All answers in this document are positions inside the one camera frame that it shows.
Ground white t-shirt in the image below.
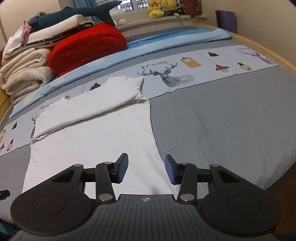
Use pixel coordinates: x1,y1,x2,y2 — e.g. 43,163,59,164
23,76,178,196

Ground white folded clothes stack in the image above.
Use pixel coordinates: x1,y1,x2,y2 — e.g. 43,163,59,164
2,15,95,65

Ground grey printed bed cover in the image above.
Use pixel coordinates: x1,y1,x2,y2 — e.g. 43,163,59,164
1,39,295,222

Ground light blue blanket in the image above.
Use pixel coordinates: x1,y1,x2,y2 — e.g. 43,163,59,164
9,28,231,118

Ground cream folded blanket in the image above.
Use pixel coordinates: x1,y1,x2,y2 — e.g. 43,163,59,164
1,48,56,105

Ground white plush toy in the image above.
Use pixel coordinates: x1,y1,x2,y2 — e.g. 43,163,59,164
109,8,127,27

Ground purple box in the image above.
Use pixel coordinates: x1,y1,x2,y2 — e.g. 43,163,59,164
215,10,237,33

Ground dark teal shark plush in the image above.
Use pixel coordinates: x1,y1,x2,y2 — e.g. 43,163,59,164
27,1,122,33

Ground dark red plush toy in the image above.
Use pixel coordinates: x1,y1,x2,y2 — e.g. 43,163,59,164
182,0,202,18

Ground yellow plush toys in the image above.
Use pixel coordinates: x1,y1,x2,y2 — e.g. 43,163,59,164
147,0,177,19

